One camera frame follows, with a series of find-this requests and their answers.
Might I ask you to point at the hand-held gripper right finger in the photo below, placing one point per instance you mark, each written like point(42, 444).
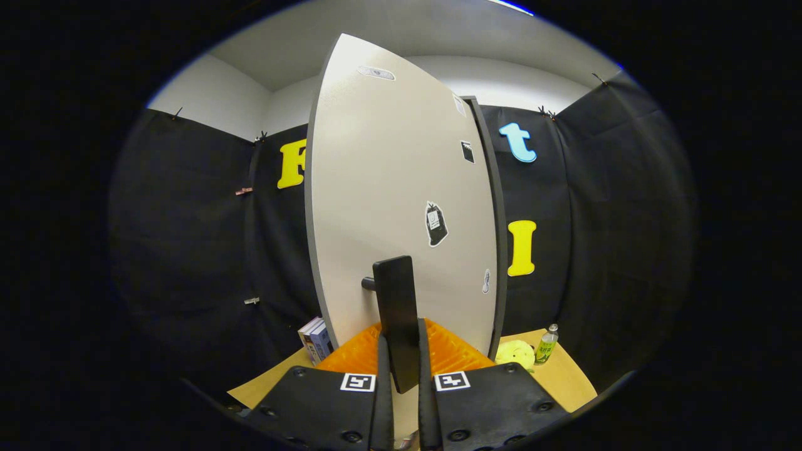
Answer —
point(489, 407)

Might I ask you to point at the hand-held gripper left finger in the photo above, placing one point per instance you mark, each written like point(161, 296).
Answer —
point(319, 407)

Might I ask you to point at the grey shoe cabinet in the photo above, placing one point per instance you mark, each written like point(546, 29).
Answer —
point(498, 219)

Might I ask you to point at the beige shoe cabinet door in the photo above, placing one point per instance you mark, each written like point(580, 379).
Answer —
point(376, 175)

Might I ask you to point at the yellow plush toy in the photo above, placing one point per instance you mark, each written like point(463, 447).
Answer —
point(515, 354)

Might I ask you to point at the white book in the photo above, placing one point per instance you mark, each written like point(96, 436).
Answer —
point(307, 335)

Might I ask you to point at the green drink bottle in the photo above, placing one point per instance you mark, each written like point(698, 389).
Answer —
point(546, 347)

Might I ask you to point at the black backdrop cloth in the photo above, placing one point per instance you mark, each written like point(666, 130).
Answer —
point(188, 250)

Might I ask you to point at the long ceiling light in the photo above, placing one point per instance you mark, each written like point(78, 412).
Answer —
point(514, 6)

